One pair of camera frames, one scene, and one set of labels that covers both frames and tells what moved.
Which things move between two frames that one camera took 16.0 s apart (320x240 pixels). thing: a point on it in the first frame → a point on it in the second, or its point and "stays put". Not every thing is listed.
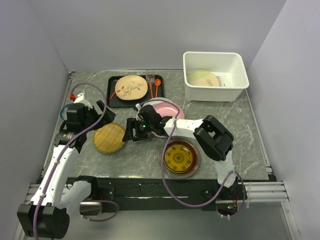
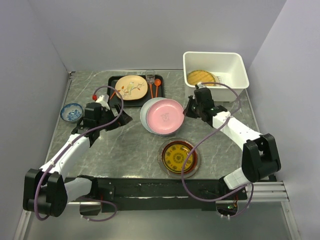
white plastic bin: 229,67 stays put
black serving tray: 155,89 stays put
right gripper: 134,124 → 188,112
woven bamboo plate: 108,138 → 196,76
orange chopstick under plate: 112,95 stays put
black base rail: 142,194 stays put
